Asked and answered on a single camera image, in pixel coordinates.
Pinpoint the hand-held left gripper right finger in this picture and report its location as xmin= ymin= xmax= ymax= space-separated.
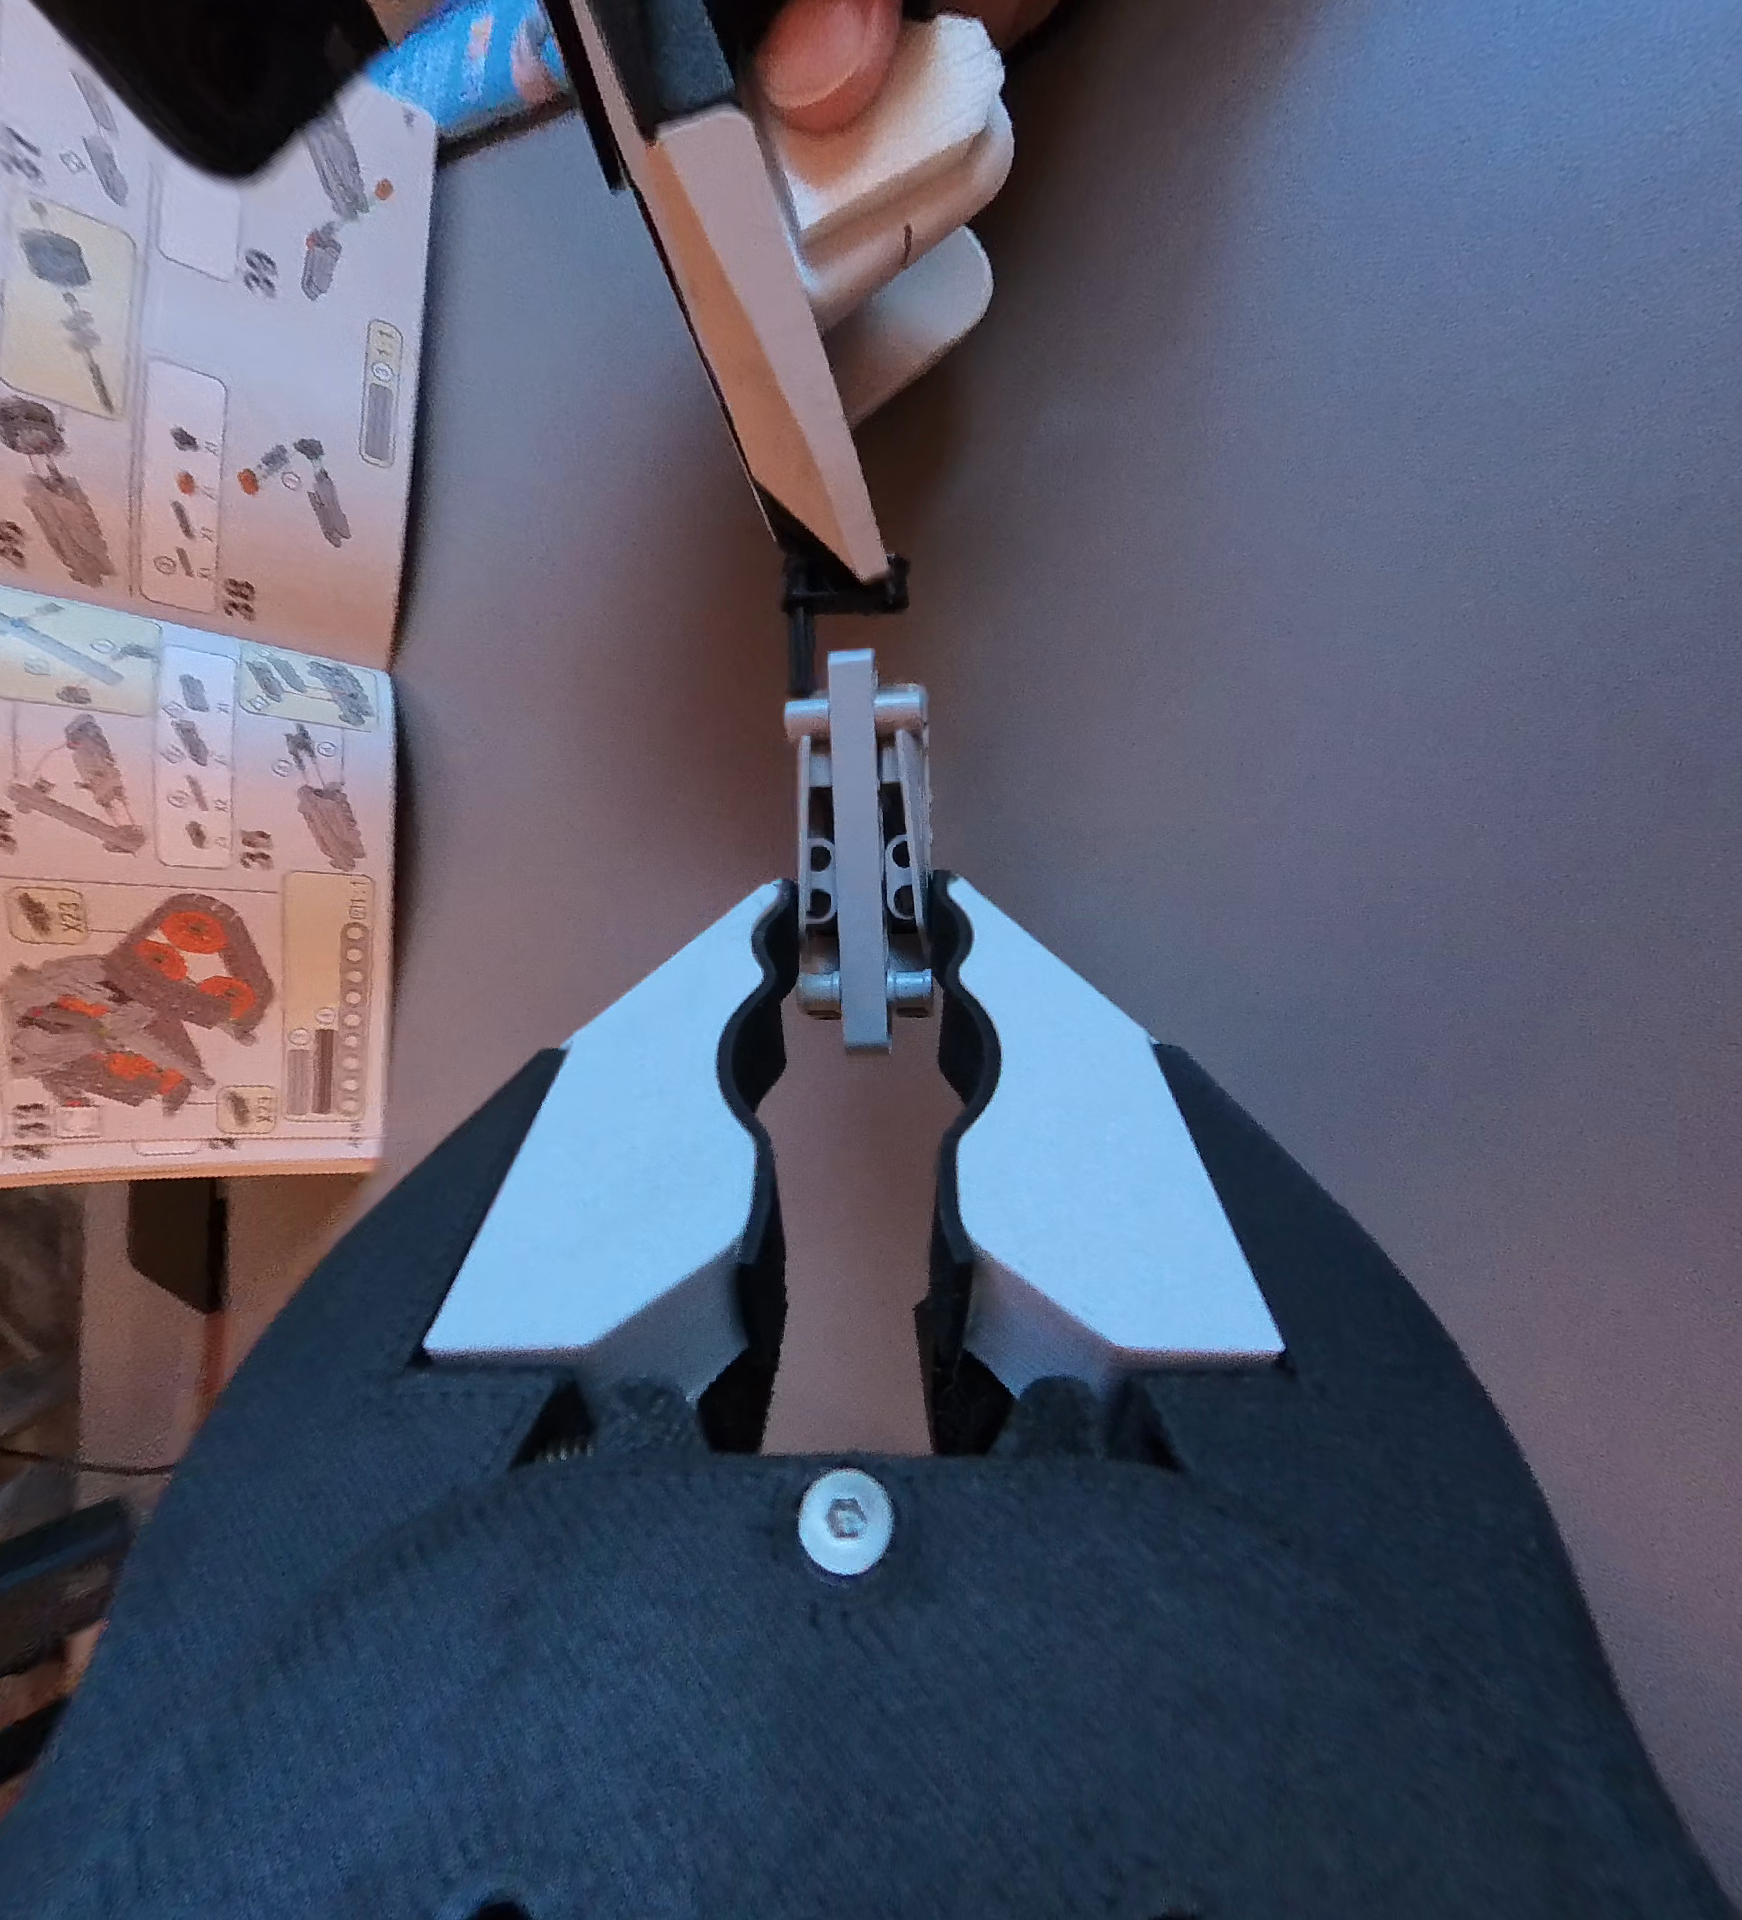
xmin=932 ymin=875 xmax=1288 ymax=1401

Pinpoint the grey toy brick assembly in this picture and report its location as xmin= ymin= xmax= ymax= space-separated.
xmin=784 ymin=648 xmax=951 ymax=1059

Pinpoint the toy brick instruction booklet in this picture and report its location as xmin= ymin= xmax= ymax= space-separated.
xmin=0 ymin=0 xmax=441 ymax=1198

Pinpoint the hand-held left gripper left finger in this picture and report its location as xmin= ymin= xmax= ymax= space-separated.
xmin=417 ymin=877 xmax=801 ymax=1414

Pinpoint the person's right hand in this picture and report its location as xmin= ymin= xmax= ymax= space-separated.
xmin=754 ymin=0 xmax=905 ymax=132

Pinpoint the black toy brick connector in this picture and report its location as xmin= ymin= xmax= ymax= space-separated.
xmin=782 ymin=549 xmax=915 ymax=695

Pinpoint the thin black cable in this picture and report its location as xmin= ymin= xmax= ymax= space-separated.
xmin=0 ymin=1437 xmax=175 ymax=1490

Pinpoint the blue printed package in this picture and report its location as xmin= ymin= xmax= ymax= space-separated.
xmin=365 ymin=0 xmax=577 ymax=146

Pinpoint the grey desk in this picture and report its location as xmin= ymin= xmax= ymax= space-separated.
xmin=218 ymin=0 xmax=1742 ymax=1900

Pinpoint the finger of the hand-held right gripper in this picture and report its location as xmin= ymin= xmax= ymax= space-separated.
xmin=568 ymin=0 xmax=999 ymax=588

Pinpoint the black device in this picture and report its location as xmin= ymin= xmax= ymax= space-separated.
xmin=0 ymin=1496 xmax=140 ymax=1809

